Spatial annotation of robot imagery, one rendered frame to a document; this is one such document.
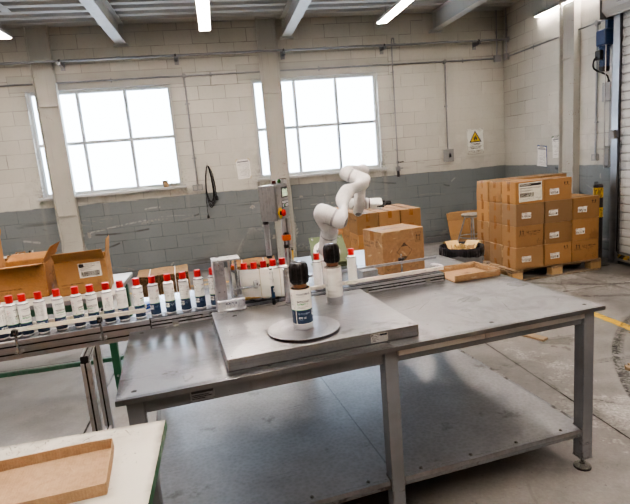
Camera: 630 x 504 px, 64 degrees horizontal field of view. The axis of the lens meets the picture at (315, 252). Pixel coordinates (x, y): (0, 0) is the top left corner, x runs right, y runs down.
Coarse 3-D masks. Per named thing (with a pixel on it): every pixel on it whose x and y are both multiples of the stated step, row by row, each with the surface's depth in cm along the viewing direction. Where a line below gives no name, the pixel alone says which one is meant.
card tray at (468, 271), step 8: (456, 264) 317; (464, 264) 319; (472, 264) 321; (480, 264) 314; (448, 272) 313; (456, 272) 311; (464, 272) 310; (472, 272) 308; (480, 272) 293; (488, 272) 294; (496, 272) 296; (456, 280) 289; (464, 280) 291
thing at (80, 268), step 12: (108, 240) 381; (72, 252) 347; (84, 252) 351; (96, 252) 355; (108, 252) 385; (60, 264) 356; (72, 264) 358; (84, 264) 360; (96, 264) 363; (108, 264) 378; (60, 276) 357; (72, 276) 360; (84, 276) 362; (96, 276) 364; (108, 276) 367; (60, 288) 358; (84, 288) 363; (96, 288) 365
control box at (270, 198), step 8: (280, 184) 272; (264, 192) 266; (272, 192) 265; (280, 192) 270; (264, 200) 267; (272, 200) 265; (280, 200) 270; (264, 208) 268; (272, 208) 266; (280, 208) 269; (288, 208) 280; (264, 216) 269; (272, 216) 267; (280, 216) 269; (288, 216) 282
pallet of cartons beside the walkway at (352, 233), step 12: (396, 204) 680; (348, 216) 637; (360, 216) 604; (372, 216) 608; (384, 216) 611; (396, 216) 615; (408, 216) 618; (420, 216) 621; (348, 228) 644; (360, 228) 607; (348, 240) 653; (360, 240) 610
